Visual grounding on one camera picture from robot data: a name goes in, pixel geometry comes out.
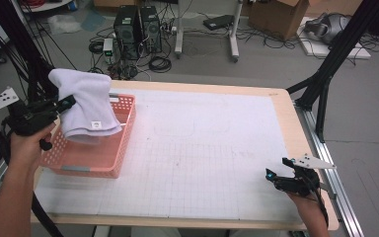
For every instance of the black computer tower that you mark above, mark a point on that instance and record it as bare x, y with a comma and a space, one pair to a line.
126, 33
150, 29

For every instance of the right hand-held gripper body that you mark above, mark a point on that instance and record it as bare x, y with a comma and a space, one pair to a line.
301, 186

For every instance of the clear plastic bag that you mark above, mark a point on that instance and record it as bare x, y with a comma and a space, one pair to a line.
64, 23

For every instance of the person's left hand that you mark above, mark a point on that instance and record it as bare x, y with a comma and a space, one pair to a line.
24, 151

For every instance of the white grid mat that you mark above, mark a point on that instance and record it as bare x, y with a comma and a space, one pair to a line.
194, 148

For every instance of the lilac printed towel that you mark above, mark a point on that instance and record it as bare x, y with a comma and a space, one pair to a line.
82, 98

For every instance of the flat black device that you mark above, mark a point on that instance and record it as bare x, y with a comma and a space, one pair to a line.
218, 22

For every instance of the grey metal bracket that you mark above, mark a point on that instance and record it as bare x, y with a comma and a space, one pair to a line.
330, 191

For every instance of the white round table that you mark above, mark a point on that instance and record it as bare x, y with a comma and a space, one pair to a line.
46, 6

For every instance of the teal floor sheet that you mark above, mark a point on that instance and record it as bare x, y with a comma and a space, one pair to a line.
92, 20

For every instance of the white foam board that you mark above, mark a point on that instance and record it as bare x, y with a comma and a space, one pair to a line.
319, 49

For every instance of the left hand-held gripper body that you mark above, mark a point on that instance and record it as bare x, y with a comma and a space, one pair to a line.
29, 117

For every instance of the brown cardboard box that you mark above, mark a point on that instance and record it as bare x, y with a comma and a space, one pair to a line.
276, 18

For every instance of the white power box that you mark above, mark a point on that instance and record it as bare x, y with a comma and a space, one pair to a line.
108, 46

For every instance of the grey rounded device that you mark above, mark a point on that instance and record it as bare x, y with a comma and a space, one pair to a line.
329, 28

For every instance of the black metal frame post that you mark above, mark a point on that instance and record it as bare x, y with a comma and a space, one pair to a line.
29, 59
339, 49

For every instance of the person's right hand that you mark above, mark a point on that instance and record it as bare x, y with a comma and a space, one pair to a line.
309, 207

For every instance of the pink plastic basket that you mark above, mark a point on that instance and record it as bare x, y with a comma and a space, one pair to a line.
89, 158

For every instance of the white metal stand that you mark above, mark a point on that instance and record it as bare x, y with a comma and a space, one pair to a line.
178, 33

